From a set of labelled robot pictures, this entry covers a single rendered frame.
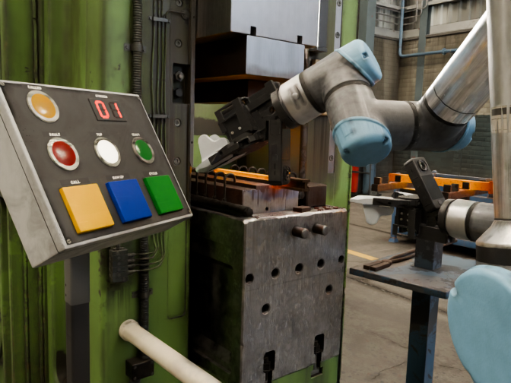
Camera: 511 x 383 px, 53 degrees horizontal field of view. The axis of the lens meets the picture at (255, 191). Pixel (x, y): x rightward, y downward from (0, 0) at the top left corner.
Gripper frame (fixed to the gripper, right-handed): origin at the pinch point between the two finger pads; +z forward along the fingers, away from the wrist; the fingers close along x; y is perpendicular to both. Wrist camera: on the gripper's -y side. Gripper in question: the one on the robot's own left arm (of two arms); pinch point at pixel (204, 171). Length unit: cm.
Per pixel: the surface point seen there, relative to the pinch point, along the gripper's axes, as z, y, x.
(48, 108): 10.0, 17.6, 19.5
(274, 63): -7, 24, -44
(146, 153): 10.0, 8.6, 0.0
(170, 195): 9.7, -0.6, -1.1
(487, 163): -4, -51, -897
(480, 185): -35, -27, -74
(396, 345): 47, -95, -190
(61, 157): 10.0, 8.8, 21.0
